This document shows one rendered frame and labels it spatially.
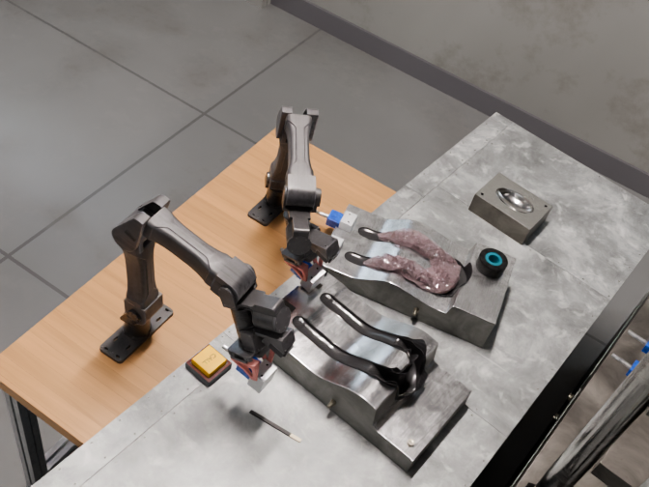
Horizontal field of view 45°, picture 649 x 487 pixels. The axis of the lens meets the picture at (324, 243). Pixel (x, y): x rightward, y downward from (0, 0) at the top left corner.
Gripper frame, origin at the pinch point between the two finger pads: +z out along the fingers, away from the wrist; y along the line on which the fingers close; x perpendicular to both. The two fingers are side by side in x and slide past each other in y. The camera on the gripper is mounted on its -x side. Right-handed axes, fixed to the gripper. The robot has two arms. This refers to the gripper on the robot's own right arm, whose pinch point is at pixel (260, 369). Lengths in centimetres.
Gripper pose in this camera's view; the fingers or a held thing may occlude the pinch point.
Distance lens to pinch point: 176.9
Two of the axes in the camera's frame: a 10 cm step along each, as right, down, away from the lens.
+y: 5.4, -5.4, 6.4
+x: -8.3, -2.0, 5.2
